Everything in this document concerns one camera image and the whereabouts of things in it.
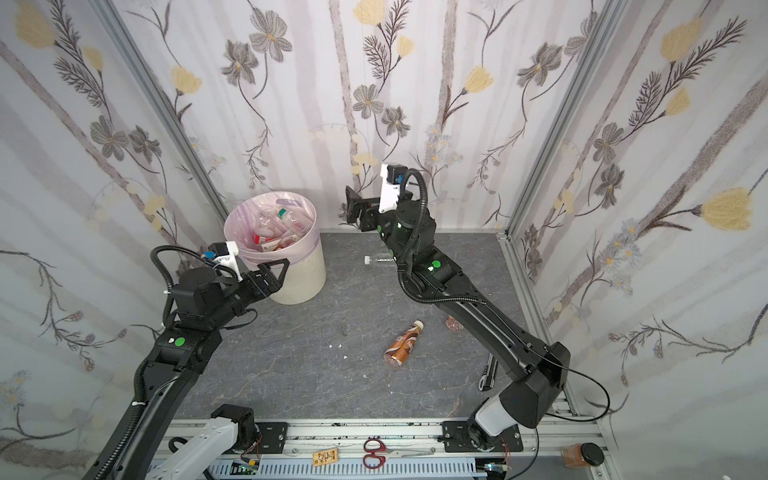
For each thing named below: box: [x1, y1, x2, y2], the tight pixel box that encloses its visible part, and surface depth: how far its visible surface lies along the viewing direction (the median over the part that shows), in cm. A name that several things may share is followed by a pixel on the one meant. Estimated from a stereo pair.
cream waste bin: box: [224, 191, 326, 305], surface depth 93 cm
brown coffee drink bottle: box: [384, 320, 424, 367], surface depth 87 cm
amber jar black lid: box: [563, 442, 605, 468], surface depth 66 cm
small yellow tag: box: [312, 448, 339, 467], surface depth 72 cm
